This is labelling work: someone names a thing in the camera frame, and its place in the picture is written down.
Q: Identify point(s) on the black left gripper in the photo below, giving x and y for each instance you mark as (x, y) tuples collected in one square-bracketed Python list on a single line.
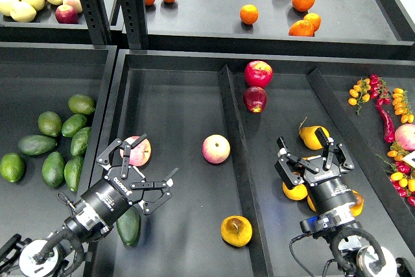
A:
[(110, 198)]

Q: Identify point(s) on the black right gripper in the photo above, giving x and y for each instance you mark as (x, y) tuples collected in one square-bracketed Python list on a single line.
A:
[(327, 189)]

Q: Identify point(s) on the dark green avocado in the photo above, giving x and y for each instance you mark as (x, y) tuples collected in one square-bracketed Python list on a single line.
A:
[(128, 226)]

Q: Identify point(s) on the yellow pear with brown spot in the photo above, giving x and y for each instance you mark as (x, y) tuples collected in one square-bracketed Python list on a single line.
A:
[(236, 230)]

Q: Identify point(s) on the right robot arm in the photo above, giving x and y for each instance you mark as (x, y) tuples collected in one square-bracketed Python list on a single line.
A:
[(355, 251)]

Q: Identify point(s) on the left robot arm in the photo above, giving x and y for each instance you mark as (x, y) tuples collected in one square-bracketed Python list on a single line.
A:
[(92, 218)]

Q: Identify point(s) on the yellow pear upper pile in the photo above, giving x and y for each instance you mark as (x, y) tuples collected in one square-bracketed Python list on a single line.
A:
[(308, 158)]

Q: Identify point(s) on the yellow pear pile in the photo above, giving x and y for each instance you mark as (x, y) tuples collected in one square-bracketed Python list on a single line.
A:
[(308, 158), (296, 192), (357, 208), (310, 203)]

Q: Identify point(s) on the yellow pear with stem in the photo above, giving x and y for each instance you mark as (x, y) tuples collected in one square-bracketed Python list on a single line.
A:
[(308, 136)]

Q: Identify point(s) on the yellow pear left pile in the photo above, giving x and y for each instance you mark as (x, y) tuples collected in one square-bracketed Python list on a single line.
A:
[(296, 192)]

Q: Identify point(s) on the yellow pear middle pile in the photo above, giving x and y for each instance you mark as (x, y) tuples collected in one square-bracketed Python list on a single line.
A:
[(310, 203)]

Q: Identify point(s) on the green avocado lower right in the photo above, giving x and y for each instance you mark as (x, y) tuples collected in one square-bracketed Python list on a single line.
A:
[(73, 171)]

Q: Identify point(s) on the green avocado by tray edge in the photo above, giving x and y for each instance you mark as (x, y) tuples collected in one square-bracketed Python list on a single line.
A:
[(79, 142)]

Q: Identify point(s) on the yellow pear right pile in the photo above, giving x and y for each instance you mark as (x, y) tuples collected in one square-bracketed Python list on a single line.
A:
[(357, 208)]

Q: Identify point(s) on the green avocado lower middle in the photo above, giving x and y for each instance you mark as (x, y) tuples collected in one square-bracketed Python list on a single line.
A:
[(53, 169)]

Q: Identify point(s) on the green avocado upper middle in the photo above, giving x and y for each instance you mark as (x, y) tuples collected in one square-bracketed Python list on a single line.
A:
[(73, 124)]

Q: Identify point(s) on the green avocado top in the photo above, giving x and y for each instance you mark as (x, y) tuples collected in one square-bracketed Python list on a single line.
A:
[(81, 104)]

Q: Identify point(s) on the green avocado upper left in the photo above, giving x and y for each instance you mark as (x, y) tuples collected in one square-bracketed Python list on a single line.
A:
[(50, 124)]

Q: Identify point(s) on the dark avocado lying sideways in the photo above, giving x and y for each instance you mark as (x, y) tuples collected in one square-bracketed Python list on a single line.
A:
[(34, 145)]

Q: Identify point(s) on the light green avocado far left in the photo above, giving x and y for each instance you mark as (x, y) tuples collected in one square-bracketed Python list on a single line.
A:
[(12, 167)]

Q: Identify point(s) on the pink apple left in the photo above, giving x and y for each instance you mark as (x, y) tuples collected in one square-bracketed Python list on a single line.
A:
[(140, 154)]

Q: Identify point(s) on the pink apple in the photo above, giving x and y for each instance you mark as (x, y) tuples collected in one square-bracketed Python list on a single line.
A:
[(140, 154), (215, 149)]

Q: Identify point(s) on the red chili pepper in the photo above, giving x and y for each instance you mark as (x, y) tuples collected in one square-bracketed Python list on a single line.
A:
[(388, 126)]

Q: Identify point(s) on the orange cherry tomato vine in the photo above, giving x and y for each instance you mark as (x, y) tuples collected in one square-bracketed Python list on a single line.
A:
[(359, 94)]

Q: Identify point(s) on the dark red apple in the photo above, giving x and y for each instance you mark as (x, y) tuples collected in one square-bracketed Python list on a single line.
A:
[(255, 99)]

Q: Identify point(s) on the mixed cherry tomatoes bottom right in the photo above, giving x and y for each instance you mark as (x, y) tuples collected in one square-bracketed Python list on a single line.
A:
[(399, 172)]

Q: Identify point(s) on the pink apple centre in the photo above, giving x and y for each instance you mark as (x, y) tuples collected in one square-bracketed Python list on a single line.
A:
[(215, 149)]

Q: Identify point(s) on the pink apple right edge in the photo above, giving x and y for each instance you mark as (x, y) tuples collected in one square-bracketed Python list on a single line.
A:
[(404, 136)]

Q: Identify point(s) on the white label card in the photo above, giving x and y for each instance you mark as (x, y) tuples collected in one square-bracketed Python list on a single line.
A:
[(409, 159)]

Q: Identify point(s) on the red cherry tomato vine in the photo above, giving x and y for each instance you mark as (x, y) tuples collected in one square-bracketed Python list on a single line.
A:
[(379, 90)]

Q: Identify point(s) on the black centre tray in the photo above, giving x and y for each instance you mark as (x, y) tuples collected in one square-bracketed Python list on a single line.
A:
[(178, 99)]

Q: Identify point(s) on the bright red apple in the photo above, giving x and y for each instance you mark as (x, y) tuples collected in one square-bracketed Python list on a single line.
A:
[(258, 73)]

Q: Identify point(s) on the yellow cherry tomato vine right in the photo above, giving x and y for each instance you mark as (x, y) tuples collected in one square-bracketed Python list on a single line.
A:
[(402, 106)]

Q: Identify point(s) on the orange front right shelf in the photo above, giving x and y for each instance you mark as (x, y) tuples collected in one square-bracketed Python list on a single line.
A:
[(302, 28)]

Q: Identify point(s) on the red apple on shelf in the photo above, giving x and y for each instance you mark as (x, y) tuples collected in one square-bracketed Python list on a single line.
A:
[(66, 14)]

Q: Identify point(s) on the black upper left shelf tray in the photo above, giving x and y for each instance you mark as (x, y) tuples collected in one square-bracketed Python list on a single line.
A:
[(46, 29)]

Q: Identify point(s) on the black perforated post right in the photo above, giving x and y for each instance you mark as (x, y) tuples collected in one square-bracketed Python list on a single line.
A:
[(135, 23)]

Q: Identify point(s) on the black perforated post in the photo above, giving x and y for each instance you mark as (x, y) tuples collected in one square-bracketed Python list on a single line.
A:
[(135, 23), (96, 18)]

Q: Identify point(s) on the black perforated post left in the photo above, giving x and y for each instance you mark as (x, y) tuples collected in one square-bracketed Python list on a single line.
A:
[(96, 18)]

